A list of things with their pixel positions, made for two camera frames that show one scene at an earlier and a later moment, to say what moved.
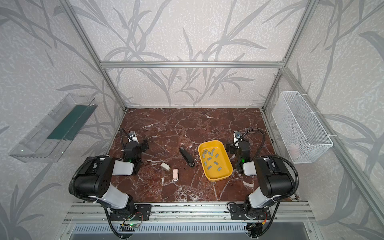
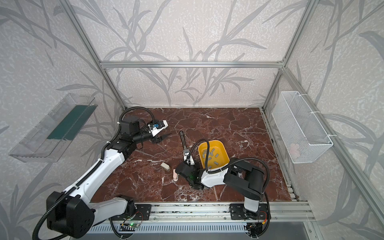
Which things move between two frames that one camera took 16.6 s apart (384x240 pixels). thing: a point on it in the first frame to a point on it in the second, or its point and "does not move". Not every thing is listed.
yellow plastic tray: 215,161 does not move
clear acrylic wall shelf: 50,140 does not move
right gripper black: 237,147 to 186,156
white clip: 175,174 does not move
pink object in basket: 294,150 does not move
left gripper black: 138,145 to 155,138
